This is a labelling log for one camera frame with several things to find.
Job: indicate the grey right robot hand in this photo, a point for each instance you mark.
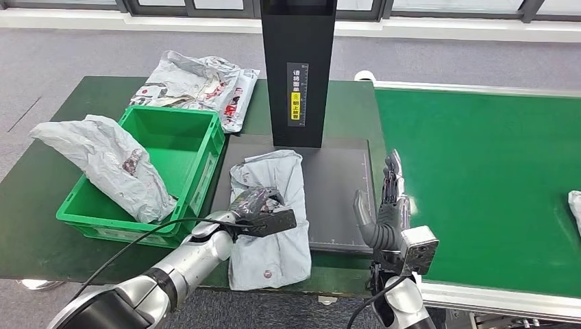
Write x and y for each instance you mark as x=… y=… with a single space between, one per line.
x=386 y=227

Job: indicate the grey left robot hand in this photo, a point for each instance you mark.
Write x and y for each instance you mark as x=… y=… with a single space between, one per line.
x=256 y=202

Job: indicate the grey parcel red dragon print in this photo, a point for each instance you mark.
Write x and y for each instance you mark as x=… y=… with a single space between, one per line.
x=272 y=259

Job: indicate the grey parcel dark red print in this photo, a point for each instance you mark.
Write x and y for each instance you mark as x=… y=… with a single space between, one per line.
x=109 y=159

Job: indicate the white parcel red line print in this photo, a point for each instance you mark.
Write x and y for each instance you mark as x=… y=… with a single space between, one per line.
x=575 y=211

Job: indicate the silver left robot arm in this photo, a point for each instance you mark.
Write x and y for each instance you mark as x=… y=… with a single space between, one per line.
x=181 y=268

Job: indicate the green conveyor belt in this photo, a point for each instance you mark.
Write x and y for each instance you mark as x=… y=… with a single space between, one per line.
x=472 y=181

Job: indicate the flat red printed parcel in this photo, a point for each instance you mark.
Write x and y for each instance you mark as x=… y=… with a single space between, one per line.
x=239 y=102

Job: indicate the crumpled printed grey parcel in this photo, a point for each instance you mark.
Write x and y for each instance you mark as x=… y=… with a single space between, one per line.
x=181 y=79

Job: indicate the white conveyor roller end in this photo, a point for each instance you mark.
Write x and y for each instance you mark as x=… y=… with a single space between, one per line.
x=364 y=75

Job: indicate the black inbound scanner machine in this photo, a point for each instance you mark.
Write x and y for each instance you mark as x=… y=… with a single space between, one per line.
x=297 y=36

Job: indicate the green plastic crate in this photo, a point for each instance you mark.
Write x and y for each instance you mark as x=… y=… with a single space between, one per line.
x=181 y=136

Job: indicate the white table foot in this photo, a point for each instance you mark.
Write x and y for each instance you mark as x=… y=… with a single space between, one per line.
x=41 y=284

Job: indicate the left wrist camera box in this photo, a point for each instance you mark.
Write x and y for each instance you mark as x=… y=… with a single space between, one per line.
x=272 y=222

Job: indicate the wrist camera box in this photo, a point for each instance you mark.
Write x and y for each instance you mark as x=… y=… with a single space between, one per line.
x=420 y=249
x=272 y=222

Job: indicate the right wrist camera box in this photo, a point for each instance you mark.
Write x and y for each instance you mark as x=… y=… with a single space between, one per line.
x=420 y=249

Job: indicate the aluminium conveyor frame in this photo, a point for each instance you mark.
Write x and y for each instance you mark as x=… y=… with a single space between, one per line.
x=476 y=302

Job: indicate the dark window frame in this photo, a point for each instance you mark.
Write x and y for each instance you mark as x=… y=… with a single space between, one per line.
x=204 y=6

